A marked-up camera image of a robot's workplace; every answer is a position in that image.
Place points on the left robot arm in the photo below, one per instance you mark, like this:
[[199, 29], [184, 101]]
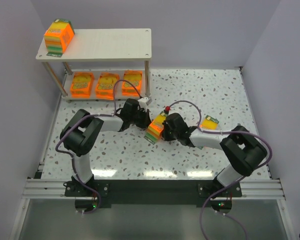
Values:
[[79, 136]]

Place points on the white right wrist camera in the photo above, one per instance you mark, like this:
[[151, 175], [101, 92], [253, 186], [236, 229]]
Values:
[[168, 111]]

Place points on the multicolour sponge pack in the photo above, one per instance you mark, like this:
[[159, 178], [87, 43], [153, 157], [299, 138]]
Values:
[[154, 131], [209, 123], [58, 37]]

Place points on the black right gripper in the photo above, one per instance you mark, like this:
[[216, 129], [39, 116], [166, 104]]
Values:
[[165, 131]]

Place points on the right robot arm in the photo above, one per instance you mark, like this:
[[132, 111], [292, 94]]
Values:
[[242, 148]]

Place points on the orange round sponge box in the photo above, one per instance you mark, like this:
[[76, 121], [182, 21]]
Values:
[[105, 85], [135, 78], [81, 85]]

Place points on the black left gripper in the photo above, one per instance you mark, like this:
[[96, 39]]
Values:
[[145, 119]]

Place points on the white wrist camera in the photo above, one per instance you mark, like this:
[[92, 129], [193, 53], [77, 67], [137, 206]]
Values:
[[168, 111], [144, 102]]

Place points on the white two-tier shelf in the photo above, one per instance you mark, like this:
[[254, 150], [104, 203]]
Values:
[[99, 45]]

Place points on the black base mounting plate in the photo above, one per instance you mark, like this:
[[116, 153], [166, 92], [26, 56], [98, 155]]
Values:
[[137, 192]]

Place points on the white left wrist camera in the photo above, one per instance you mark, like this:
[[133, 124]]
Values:
[[144, 102]]

